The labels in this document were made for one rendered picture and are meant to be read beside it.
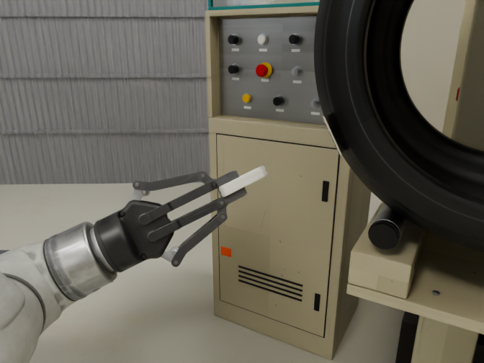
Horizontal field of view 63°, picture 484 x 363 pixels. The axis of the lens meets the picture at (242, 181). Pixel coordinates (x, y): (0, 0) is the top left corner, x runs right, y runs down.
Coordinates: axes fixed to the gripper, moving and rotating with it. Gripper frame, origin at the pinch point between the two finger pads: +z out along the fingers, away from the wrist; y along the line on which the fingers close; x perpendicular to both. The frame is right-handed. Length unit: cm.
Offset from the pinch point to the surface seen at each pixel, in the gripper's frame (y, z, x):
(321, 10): -16.4, 20.0, 2.2
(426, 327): 54, 30, -36
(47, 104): -112, -79, -287
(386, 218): 14.2, 16.8, 0.0
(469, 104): 7, 50, -17
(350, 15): -13.2, 20.7, 7.0
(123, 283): 28, -58, -155
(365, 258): 18.8, 12.2, -2.3
